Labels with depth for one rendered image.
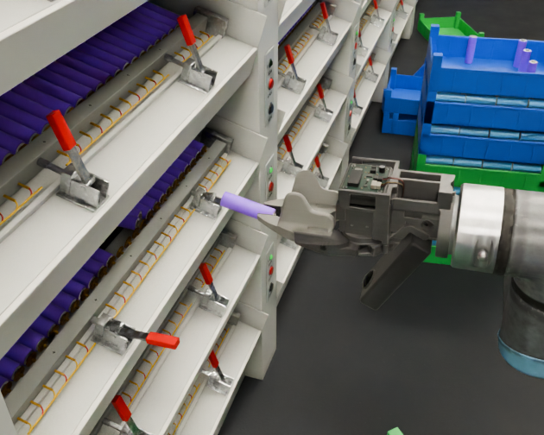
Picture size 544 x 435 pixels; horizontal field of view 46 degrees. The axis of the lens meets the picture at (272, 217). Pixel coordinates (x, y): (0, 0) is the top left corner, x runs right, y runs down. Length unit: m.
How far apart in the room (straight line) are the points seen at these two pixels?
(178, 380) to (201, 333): 0.09
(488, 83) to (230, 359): 0.79
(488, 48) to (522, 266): 1.03
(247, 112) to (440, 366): 0.74
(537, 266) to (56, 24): 0.48
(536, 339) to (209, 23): 0.59
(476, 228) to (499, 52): 1.04
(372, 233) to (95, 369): 0.33
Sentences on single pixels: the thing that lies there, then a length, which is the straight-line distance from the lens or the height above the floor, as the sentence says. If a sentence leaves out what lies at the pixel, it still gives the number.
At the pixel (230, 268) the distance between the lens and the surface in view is 1.12.
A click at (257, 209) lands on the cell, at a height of 0.65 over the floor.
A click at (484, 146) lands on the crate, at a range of 1.54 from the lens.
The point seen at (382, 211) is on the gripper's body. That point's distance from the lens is 0.66.
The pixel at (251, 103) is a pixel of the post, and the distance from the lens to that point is 1.00.
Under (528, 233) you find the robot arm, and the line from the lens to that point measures 0.66.
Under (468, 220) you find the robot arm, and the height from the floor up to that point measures 0.71.
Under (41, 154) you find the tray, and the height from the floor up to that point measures 0.78.
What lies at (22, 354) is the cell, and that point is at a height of 0.58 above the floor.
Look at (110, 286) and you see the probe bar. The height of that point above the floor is 0.58.
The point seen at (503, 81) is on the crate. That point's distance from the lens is 1.48.
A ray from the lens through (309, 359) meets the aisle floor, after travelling 1.44.
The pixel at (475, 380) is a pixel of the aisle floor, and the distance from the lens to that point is 1.47.
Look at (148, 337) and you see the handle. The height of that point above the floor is 0.57.
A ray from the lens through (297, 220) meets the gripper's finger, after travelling 0.70.
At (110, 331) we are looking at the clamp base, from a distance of 0.73.
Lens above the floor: 1.08
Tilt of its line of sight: 36 degrees down
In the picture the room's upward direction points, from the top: straight up
